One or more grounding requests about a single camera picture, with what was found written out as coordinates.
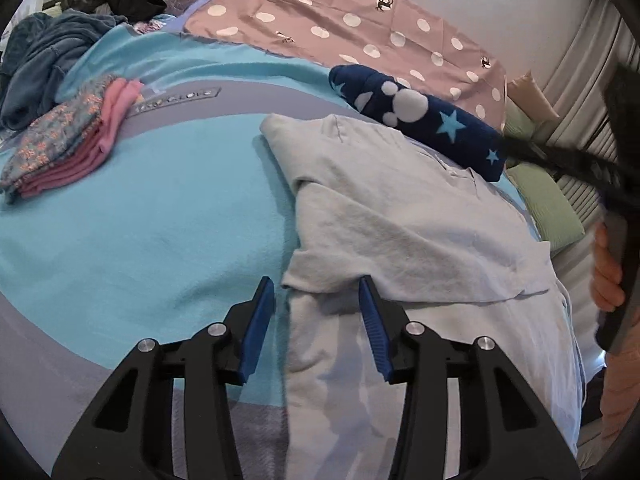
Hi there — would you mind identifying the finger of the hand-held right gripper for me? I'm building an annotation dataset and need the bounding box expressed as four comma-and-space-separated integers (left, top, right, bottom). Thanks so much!
502, 137, 623, 192

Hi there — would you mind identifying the folded floral garment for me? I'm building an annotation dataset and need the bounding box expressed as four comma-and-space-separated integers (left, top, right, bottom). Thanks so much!
0, 74, 121, 196

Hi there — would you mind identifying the person's right hand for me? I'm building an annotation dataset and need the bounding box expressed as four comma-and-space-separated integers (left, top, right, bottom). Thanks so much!
590, 222, 627, 312

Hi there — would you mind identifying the beige curtain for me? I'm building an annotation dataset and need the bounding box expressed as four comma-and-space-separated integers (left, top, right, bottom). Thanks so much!
534, 0, 640, 231

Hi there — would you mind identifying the teal blue crumpled garment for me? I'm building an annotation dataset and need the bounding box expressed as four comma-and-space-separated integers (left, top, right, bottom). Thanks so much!
0, 11, 130, 132

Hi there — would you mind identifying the pink polka dot sheet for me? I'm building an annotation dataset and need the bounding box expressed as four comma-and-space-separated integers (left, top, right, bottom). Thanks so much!
183, 0, 510, 132

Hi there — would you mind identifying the turquoise and grey blanket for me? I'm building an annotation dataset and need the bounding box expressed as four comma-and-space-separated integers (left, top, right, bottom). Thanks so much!
0, 25, 588, 480

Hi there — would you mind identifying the person's right forearm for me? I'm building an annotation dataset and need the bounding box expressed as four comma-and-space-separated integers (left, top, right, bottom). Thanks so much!
599, 347, 640, 443

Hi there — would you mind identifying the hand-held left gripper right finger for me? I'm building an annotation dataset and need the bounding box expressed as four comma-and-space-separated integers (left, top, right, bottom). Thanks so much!
358, 276, 582, 480

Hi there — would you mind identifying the light grey garment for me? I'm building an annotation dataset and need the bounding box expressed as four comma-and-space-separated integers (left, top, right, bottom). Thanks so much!
260, 114, 587, 480

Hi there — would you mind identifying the navy star print fleece cloth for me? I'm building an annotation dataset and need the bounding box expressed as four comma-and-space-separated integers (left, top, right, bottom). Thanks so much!
328, 64, 507, 184

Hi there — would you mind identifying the beige pillow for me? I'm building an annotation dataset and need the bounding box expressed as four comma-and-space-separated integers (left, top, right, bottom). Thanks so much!
507, 71, 561, 122

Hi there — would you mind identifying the folded pink garment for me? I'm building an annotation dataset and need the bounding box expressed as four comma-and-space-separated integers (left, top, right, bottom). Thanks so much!
17, 78, 145, 199

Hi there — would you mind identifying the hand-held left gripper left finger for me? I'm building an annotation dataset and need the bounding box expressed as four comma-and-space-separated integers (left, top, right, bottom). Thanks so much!
52, 276, 276, 480

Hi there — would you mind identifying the pale green pillow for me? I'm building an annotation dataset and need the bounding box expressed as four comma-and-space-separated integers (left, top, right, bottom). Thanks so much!
503, 108, 538, 142

